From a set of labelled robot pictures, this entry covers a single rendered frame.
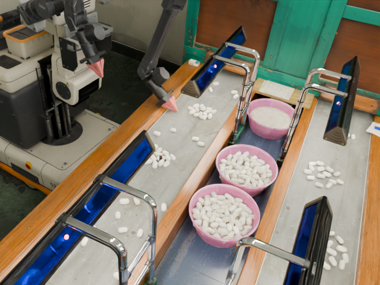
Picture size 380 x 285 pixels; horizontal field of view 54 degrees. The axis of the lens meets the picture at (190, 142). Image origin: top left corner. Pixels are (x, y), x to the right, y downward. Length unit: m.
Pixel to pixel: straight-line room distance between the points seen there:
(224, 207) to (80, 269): 0.56
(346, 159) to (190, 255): 0.88
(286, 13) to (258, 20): 0.16
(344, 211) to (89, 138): 1.56
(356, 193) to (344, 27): 0.83
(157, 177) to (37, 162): 0.99
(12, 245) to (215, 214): 0.70
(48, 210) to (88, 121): 1.25
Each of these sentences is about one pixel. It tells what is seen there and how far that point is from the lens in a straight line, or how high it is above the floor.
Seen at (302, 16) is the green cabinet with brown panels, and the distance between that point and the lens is 2.07.
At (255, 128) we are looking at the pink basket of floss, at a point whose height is 0.72.
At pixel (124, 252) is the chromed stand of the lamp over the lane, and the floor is 1.09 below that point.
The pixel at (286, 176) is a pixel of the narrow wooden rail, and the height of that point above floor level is 0.76.
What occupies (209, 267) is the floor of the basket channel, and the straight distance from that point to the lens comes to 1.38.
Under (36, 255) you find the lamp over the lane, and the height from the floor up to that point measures 1.10.
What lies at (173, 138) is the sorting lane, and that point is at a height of 0.74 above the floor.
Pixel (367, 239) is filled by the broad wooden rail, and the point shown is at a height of 0.76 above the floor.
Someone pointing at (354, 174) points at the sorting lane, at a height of 0.74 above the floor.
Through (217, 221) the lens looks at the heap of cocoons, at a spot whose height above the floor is 0.74.
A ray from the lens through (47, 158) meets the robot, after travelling 2.36.
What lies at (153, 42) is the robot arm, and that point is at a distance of 1.80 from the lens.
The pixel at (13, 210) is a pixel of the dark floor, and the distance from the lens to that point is 2.50.
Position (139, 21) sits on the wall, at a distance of 3.72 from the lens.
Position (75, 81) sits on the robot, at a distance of 2.02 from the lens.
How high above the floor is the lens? 1.84
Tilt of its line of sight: 40 degrees down
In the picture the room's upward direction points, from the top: 7 degrees clockwise
